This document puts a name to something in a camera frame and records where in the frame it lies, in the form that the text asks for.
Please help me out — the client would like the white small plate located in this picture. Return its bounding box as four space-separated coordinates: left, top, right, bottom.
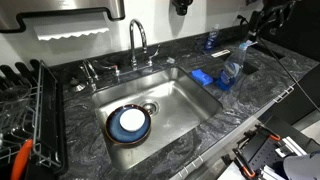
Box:
119 108 146 133

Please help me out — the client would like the metal sink drain strainer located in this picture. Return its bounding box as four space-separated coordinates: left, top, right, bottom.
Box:
141 100 161 117

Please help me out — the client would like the stainless steel sink basin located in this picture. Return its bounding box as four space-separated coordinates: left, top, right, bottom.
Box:
91 66 224 171

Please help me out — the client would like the round chrome counter cap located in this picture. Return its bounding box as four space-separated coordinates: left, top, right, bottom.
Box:
68 77 86 94

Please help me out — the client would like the blue sponge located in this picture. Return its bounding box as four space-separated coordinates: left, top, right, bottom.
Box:
190 68 214 87

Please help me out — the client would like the chrome gooseneck faucet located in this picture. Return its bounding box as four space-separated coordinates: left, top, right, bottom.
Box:
128 18 149 71

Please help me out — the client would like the blue plate with brown rim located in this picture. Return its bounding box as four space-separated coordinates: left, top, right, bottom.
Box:
105 104 152 146

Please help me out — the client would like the white label strip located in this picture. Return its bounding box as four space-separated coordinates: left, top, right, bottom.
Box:
211 48 232 59

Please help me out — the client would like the chrome side sprayer fixture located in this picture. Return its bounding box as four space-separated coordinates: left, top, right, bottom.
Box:
79 59 100 92

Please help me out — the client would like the small blue soap bottle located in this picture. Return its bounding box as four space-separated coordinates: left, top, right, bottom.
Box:
203 23 221 52

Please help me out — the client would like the large blue dish soap bottle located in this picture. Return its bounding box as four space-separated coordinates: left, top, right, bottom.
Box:
216 40 258 92

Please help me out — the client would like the white paper towel sheet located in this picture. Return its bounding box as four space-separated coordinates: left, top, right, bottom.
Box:
33 24 110 42

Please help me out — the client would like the black robot cart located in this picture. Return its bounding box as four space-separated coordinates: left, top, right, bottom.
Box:
218 115 320 180

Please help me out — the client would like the stainless paper towel dispenser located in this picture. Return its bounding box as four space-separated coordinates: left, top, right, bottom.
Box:
0 0 126 34

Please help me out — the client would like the orange utensil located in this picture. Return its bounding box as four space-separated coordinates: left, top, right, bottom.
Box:
9 138 34 180

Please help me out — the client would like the chrome faucet lever handle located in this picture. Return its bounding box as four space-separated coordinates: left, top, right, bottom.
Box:
91 59 121 77
146 44 161 67

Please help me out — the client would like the silver cabinet door handle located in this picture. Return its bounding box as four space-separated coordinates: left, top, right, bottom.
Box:
176 155 205 180
272 85 295 103

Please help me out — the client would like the black wall plug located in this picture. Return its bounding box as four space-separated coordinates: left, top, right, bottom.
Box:
236 14 250 25

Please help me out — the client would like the orange handled black clamp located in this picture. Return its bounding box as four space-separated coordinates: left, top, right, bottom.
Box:
255 124 282 142
232 147 257 180

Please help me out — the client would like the black wire dish rack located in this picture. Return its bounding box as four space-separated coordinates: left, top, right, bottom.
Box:
0 59 68 175

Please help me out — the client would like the black camera cable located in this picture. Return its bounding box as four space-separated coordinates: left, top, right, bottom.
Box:
255 34 320 113

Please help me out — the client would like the black camera tripod mount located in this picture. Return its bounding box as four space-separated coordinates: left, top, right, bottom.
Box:
247 0 298 38

